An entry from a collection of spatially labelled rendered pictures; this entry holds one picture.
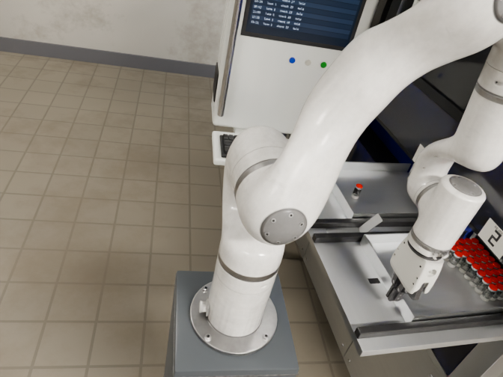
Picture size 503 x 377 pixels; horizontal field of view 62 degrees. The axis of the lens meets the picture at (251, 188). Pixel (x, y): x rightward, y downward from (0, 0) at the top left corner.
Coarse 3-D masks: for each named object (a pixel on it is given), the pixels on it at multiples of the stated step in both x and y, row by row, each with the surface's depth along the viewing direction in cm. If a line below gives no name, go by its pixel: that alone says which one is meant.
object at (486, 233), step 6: (492, 222) 105; (486, 228) 106; (492, 228) 105; (498, 228) 103; (480, 234) 108; (486, 234) 106; (486, 240) 106; (492, 240) 105; (492, 246) 105; (498, 246) 103; (498, 252) 103
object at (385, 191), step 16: (352, 176) 140; (368, 176) 142; (384, 176) 144; (400, 176) 146; (336, 192) 129; (352, 192) 133; (368, 192) 134; (384, 192) 136; (400, 192) 138; (352, 208) 126; (368, 208) 128; (384, 208) 129; (400, 208) 131; (416, 208) 132
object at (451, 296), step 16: (368, 240) 111; (384, 240) 116; (400, 240) 117; (368, 256) 110; (384, 256) 112; (384, 272) 104; (448, 272) 112; (432, 288) 106; (448, 288) 107; (464, 288) 108; (400, 304) 98; (416, 304) 100; (432, 304) 101; (448, 304) 102; (464, 304) 103; (480, 304) 104; (496, 304) 105; (416, 320) 94
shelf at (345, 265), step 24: (336, 216) 122; (312, 240) 112; (336, 264) 106; (360, 264) 108; (336, 288) 100; (360, 288) 102; (384, 288) 103; (360, 312) 96; (384, 312) 97; (408, 336) 93; (432, 336) 94; (456, 336) 95; (480, 336) 97
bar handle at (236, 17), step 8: (240, 0) 131; (240, 8) 133; (232, 16) 135; (232, 24) 136; (232, 32) 137; (232, 40) 139; (232, 48) 140; (232, 56) 142; (224, 72) 146; (224, 80) 147; (224, 88) 149; (224, 96) 151; (224, 104) 153; (224, 112) 156
